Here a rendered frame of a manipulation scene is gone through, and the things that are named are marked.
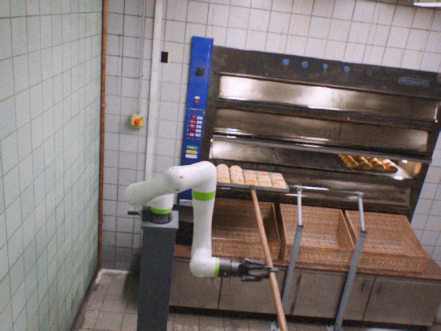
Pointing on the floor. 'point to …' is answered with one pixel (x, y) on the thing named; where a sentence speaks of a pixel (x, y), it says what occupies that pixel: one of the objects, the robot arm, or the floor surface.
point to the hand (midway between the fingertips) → (270, 272)
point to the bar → (298, 249)
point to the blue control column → (200, 45)
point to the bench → (312, 294)
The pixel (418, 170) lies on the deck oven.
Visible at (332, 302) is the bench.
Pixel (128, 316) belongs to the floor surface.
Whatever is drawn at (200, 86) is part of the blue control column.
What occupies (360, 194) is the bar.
